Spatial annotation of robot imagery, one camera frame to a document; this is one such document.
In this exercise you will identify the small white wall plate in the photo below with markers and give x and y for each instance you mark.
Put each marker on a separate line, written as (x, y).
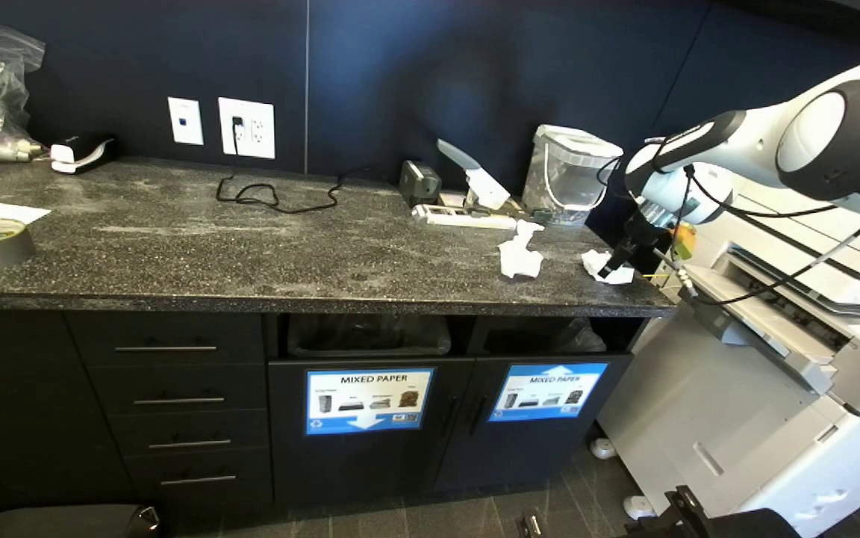
(186, 122)

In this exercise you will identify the large white wall outlet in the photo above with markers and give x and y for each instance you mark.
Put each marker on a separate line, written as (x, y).
(251, 129)

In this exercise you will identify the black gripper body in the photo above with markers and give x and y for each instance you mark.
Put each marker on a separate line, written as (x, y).
(631, 218)

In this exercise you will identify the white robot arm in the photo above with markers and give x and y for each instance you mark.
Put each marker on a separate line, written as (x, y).
(807, 140)

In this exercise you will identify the black stand base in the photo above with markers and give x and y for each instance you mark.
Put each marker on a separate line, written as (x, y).
(699, 515)
(51, 521)

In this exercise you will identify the white office printer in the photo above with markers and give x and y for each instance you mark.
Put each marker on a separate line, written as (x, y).
(748, 398)

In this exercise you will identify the black counter cabinet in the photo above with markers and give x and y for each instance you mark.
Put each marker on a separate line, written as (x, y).
(14, 398)

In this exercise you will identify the clear plastic bucket with lid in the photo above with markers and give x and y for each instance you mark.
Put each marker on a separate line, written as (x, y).
(571, 174)

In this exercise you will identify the small black desk stapler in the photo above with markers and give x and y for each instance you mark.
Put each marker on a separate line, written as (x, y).
(83, 153)

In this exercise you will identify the yellow wrist tag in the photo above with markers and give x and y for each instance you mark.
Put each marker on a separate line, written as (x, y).
(684, 243)

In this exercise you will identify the blue sign with down arrow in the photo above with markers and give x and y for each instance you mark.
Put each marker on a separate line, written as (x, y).
(368, 403)

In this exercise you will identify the blue sign with up arrow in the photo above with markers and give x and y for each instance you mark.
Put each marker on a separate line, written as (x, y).
(547, 392)

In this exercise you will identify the black lined waste bin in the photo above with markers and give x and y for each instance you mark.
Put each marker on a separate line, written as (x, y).
(538, 340)
(366, 336)

